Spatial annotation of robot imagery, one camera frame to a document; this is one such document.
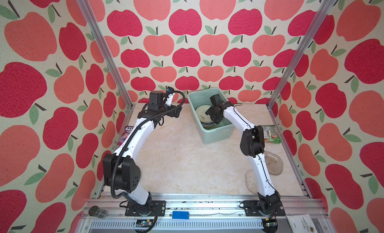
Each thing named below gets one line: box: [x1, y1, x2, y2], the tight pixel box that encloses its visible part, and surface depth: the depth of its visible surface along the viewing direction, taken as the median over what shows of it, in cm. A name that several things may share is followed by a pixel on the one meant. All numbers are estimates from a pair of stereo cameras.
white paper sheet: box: [286, 214, 318, 233], surface depth 70 cm
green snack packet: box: [261, 125, 282, 144], surface depth 103 cm
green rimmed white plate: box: [200, 121, 217, 128], surface depth 107 cm
